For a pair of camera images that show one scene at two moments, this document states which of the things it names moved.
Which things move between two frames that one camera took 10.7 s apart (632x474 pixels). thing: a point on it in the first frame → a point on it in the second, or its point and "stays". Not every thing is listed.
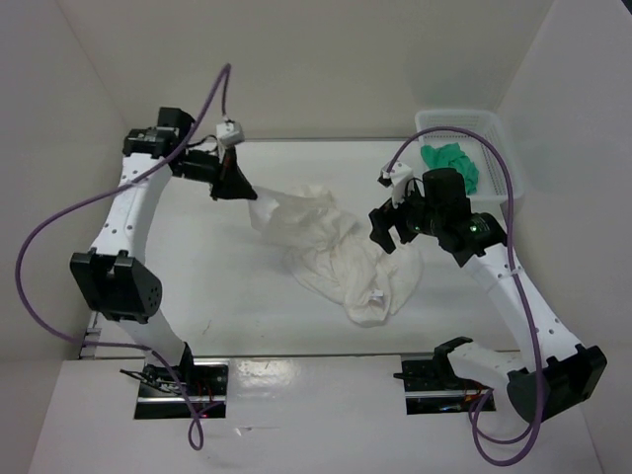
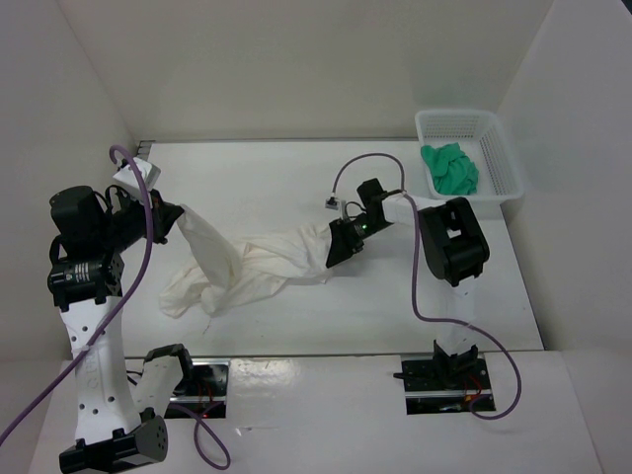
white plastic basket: (483, 140) stays
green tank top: (451, 156) stays
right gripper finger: (381, 221) → (346, 241)
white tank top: (329, 252) → (229, 273)
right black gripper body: (415, 205) → (366, 226)
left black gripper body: (198, 165) → (126, 226)
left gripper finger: (232, 182) → (164, 215)
